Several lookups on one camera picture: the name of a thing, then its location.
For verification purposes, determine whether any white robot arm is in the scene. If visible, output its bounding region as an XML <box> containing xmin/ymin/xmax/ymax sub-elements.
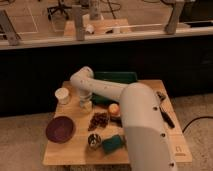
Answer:
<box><xmin>70</xmin><ymin>66</ymin><xmax>178</xmax><ymax>171</ymax></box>

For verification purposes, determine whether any brown grape bunch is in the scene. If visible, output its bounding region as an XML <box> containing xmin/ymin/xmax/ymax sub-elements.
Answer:
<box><xmin>88</xmin><ymin>113</ymin><xmax>109</xmax><ymax>131</ymax></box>

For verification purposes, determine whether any white cup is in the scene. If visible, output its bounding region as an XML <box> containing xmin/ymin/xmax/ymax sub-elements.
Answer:
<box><xmin>55</xmin><ymin>88</ymin><xmax>70</xmax><ymax>105</ymax></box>

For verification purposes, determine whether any orange fruit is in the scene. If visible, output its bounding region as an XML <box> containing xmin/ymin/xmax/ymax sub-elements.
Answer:
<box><xmin>108</xmin><ymin>103</ymin><xmax>120</xmax><ymax>117</ymax></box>

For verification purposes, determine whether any purple bowl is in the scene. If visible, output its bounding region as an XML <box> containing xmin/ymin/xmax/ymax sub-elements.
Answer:
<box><xmin>45</xmin><ymin>116</ymin><xmax>75</xmax><ymax>144</ymax></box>

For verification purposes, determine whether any silver metal cup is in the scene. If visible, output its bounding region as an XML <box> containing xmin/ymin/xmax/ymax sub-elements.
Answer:
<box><xmin>88</xmin><ymin>134</ymin><xmax>101</xmax><ymax>149</ymax></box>

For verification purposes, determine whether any green plastic tray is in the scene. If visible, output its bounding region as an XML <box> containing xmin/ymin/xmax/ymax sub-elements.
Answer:
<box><xmin>92</xmin><ymin>71</ymin><xmax>138</xmax><ymax>105</ymax></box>

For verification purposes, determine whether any green sponge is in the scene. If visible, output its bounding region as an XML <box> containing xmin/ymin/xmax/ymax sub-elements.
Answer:
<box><xmin>102</xmin><ymin>135</ymin><xmax>124</xmax><ymax>154</ymax></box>

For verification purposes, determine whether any black office chair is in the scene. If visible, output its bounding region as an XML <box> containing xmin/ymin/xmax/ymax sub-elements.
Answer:
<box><xmin>47</xmin><ymin>0</ymin><xmax>71</xmax><ymax>20</ymax></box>

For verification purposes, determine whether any black handled tool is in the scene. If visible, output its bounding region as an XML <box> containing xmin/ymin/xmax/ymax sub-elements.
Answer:
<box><xmin>156</xmin><ymin>91</ymin><xmax>175</xmax><ymax>129</ymax></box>

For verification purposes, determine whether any black floor cable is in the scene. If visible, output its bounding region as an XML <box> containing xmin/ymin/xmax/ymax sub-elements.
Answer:
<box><xmin>181</xmin><ymin>115</ymin><xmax>213</xmax><ymax>134</ymax></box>

